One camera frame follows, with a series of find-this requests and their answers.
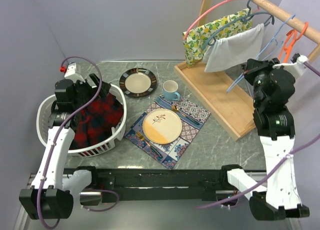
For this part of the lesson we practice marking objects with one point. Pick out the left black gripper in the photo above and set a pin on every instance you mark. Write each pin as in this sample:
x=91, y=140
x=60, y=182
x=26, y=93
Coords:
x=93, y=91

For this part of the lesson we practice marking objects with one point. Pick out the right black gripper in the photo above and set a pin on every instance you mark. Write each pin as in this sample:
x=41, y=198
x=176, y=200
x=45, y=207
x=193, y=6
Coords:
x=254, y=66

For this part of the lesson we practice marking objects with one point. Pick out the red plaid garment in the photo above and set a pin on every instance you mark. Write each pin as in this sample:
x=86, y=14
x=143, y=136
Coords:
x=96, y=122

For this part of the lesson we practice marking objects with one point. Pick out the orange plastic hanger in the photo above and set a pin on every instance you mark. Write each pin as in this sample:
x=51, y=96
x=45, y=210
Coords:
x=291, y=38

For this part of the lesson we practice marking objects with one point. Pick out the white cloth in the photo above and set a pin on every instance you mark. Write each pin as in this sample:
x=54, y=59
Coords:
x=231, y=51

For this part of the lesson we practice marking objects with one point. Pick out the dark blue hanger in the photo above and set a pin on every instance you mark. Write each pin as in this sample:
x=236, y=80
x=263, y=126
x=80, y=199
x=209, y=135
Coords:
x=212, y=39

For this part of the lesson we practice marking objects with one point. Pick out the light blue wire hanger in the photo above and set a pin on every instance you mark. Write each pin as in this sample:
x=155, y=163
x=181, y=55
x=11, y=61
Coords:
x=273, y=39

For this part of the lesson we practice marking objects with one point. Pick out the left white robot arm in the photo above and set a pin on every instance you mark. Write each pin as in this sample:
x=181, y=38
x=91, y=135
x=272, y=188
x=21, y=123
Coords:
x=49, y=196

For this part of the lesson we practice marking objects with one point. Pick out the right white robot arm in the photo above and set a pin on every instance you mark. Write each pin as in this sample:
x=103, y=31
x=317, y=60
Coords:
x=276, y=129

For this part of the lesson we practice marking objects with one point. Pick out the pink hanger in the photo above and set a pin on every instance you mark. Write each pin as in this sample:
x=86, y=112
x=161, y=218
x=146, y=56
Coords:
x=207, y=13

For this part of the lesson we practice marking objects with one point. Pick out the wooden clothes rack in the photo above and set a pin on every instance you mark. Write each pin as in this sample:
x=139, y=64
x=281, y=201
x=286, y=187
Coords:
x=233, y=110

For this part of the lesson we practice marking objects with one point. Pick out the dark rimmed striped plate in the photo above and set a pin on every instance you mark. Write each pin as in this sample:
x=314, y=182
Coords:
x=138, y=82

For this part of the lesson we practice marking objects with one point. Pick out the white plastic laundry basket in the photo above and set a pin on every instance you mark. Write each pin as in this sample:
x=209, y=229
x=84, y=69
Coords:
x=118, y=132

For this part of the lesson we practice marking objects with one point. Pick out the gold fork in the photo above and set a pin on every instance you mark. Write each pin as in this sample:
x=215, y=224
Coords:
x=141, y=136

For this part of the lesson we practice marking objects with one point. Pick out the lemon print cloth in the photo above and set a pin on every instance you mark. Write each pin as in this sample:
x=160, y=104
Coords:
x=195, y=38

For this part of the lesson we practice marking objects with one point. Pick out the blue ceramic mug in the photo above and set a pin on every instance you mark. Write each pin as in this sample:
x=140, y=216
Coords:
x=170, y=90

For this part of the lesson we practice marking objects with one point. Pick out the cream and yellow plate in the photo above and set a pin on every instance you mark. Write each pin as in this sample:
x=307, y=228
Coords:
x=162, y=126

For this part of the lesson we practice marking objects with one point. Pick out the patterned blue placemat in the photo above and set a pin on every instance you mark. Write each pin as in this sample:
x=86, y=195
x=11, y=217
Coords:
x=173, y=151

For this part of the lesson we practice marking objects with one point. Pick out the gold spoon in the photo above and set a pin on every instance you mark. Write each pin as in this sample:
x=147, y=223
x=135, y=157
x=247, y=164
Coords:
x=175, y=109

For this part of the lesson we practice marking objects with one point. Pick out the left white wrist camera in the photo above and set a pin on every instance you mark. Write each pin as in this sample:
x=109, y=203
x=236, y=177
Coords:
x=73, y=72

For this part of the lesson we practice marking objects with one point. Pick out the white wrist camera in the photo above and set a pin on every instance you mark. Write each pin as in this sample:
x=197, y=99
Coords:
x=297, y=66
x=73, y=72

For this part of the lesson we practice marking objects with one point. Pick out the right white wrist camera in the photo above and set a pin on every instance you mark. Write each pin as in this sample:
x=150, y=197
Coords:
x=297, y=66

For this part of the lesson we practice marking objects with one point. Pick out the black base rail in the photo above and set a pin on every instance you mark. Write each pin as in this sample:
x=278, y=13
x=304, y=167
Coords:
x=112, y=185

